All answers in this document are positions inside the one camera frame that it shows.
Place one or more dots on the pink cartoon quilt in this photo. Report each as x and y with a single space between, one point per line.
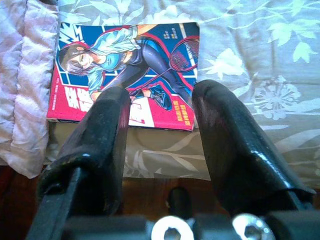
25 87

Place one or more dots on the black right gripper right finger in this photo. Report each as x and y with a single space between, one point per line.
230 150

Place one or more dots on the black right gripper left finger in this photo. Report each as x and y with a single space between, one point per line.
100 140

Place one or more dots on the manga comic book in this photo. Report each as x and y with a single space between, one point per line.
120 50

